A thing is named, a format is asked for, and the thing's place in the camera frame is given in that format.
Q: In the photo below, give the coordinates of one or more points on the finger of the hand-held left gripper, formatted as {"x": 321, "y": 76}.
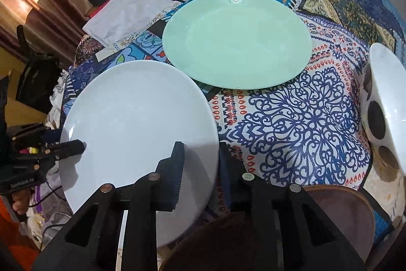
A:
{"x": 35, "y": 133}
{"x": 68, "y": 148}

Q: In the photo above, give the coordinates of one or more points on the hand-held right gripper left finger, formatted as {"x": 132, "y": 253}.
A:
{"x": 176, "y": 177}

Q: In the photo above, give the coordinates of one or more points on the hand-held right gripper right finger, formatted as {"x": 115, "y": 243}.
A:
{"x": 225, "y": 177}

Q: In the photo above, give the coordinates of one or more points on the white plate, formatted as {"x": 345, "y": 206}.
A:
{"x": 127, "y": 112}

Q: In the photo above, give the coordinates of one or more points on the person's left hand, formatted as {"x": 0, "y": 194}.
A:
{"x": 19, "y": 205}

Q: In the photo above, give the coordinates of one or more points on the white frilly cloth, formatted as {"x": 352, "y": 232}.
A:
{"x": 57, "y": 99}

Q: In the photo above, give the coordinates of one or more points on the black backpack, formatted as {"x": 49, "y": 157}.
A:
{"x": 36, "y": 77}

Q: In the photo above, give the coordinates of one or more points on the patchwork printed blanket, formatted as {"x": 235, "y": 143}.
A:
{"x": 295, "y": 118}

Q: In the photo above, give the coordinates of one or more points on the brown plate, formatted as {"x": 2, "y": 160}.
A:
{"x": 336, "y": 207}

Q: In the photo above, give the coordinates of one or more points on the green plate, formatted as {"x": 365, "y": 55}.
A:
{"x": 236, "y": 39}

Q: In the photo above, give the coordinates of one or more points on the white folded cloth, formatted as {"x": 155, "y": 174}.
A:
{"x": 127, "y": 15}

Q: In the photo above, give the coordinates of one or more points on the white bowl with dark dots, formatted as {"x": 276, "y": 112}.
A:
{"x": 385, "y": 90}

